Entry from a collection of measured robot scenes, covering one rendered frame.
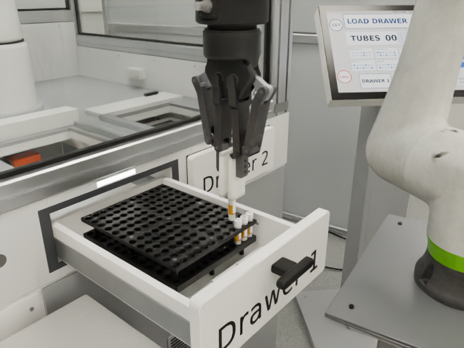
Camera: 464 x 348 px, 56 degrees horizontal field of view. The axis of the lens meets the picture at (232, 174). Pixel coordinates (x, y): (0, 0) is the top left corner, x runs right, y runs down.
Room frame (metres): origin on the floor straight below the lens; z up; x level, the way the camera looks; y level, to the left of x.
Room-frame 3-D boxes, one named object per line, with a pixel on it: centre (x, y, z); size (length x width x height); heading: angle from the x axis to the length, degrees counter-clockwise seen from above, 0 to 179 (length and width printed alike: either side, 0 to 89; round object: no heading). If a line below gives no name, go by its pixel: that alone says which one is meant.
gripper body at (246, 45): (0.59, 0.00, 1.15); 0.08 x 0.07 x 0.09; 50
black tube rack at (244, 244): (0.62, 0.10, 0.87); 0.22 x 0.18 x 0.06; 50
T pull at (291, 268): (0.48, -0.07, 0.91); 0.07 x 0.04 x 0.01; 140
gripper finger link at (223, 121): (0.60, 0.01, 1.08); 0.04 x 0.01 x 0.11; 140
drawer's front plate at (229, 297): (0.49, -0.05, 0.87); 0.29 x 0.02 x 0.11; 140
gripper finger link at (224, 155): (0.59, 0.01, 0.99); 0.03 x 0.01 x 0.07; 140
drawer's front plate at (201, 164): (0.94, -0.01, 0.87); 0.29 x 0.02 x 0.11; 140
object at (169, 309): (0.63, 0.11, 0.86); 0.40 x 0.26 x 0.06; 50
